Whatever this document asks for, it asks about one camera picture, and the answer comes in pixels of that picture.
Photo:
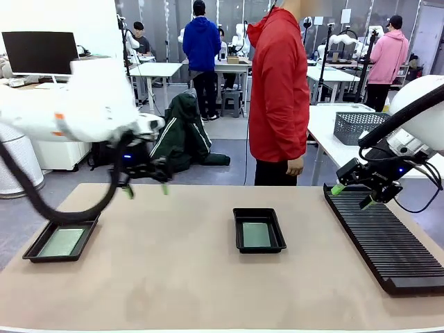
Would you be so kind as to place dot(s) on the grey mesh basket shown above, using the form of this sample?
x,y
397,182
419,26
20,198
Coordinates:
x,y
357,128

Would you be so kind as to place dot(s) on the person's right hand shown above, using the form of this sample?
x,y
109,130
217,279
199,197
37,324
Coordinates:
x,y
295,167

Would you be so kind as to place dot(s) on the red-sleeved right forearm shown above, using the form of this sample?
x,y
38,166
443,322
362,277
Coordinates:
x,y
298,138

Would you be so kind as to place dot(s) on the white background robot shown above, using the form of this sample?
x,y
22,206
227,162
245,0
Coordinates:
x,y
341,38
133,41
241,38

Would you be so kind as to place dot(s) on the white standing desk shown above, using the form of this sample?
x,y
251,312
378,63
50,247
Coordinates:
x,y
156,68

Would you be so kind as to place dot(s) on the white cabinet desk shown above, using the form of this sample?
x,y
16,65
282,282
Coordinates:
x,y
62,156

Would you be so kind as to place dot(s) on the person in red jacket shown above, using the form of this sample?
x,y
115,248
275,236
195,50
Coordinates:
x,y
277,104

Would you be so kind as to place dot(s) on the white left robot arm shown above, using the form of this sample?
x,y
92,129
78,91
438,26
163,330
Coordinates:
x,y
86,104

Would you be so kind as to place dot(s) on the person in pink hoodie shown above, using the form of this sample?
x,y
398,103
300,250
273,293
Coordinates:
x,y
386,55

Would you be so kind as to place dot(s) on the grey plastic stool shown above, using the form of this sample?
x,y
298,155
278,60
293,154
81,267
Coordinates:
x,y
230,102

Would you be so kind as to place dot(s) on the dark green striped jacket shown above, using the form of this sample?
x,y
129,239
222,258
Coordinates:
x,y
187,138

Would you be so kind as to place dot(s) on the white side table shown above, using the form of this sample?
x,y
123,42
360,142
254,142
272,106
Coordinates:
x,y
329,145

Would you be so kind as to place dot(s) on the white background table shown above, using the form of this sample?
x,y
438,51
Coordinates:
x,y
329,73

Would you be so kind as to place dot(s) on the green circuit board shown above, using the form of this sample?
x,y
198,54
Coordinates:
x,y
62,243
256,235

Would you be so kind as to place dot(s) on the white cylindrical air purifier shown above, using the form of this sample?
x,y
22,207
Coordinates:
x,y
33,163

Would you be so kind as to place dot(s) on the black computer monitor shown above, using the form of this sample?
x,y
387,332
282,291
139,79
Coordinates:
x,y
38,52

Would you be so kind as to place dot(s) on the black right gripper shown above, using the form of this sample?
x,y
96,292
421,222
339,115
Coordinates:
x,y
381,177

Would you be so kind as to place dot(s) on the black slotted board rack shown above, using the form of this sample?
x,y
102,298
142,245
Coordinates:
x,y
388,249

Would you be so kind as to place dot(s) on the small cardboard box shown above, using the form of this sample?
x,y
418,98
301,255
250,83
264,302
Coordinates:
x,y
233,60

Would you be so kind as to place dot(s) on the seated person in black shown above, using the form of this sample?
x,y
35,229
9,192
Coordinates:
x,y
142,45

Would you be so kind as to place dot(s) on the grey workbench desk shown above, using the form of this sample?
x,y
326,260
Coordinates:
x,y
236,67

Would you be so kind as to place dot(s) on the person in blue hoodie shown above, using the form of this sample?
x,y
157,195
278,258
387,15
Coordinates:
x,y
201,41

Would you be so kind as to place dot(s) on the black ESD tray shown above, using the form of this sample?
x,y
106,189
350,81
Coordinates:
x,y
52,259
277,239

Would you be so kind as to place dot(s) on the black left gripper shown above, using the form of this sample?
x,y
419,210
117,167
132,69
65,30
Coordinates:
x,y
142,170

